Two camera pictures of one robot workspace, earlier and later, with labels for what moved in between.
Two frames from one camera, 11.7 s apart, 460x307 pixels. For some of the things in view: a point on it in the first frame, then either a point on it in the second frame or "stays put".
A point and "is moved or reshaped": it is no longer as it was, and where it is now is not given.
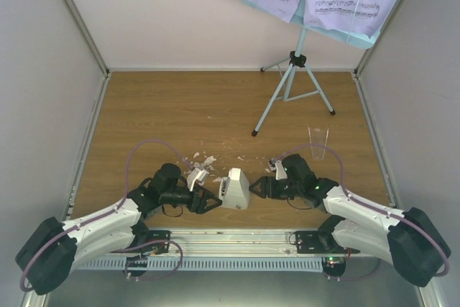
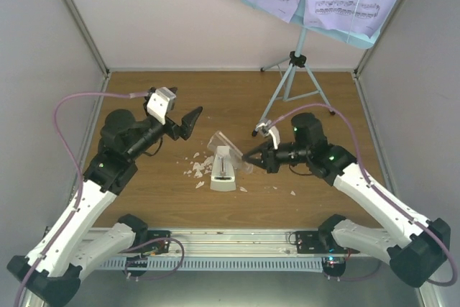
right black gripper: [267, 182] -> [269, 162]
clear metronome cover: [318, 139] is moved or reshaped
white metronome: [233, 190] -> [223, 172]
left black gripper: [200, 207] -> [186, 127]
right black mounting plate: [307, 241] stays put
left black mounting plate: [158, 247] stays put
